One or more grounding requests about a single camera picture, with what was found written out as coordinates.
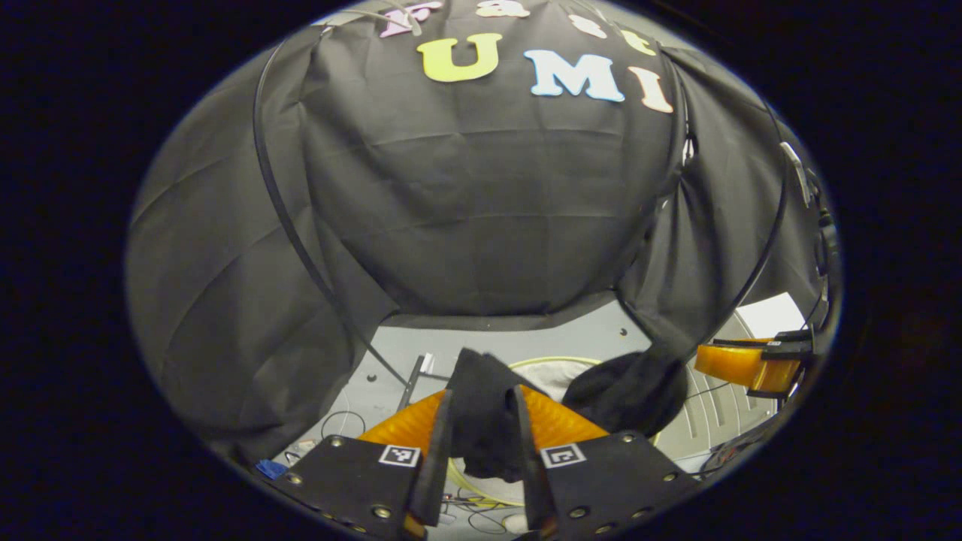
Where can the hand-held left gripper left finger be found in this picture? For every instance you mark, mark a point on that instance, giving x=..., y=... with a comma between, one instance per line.
x=353, y=481

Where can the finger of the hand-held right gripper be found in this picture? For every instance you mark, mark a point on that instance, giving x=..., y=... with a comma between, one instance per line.
x=740, y=364

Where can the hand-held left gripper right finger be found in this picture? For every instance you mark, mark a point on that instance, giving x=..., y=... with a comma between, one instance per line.
x=616, y=481

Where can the round mesh laundry hamper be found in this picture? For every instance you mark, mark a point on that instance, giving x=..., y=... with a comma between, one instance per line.
x=549, y=376

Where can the black jacket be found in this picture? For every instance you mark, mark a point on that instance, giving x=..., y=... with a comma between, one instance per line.
x=488, y=421

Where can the black metal clothes rack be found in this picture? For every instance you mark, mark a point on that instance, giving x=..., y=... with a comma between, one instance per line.
x=285, y=218

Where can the white box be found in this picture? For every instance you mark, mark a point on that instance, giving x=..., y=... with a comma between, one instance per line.
x=774, y=315

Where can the white ribbed panel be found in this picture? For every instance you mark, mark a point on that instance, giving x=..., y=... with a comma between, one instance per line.
x=714, y=421

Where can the blue tape piece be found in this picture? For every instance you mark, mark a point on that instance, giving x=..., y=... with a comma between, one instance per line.
x=270, y=469

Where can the black backdrop cloth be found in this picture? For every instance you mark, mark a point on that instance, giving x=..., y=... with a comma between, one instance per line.
x=466, y=210

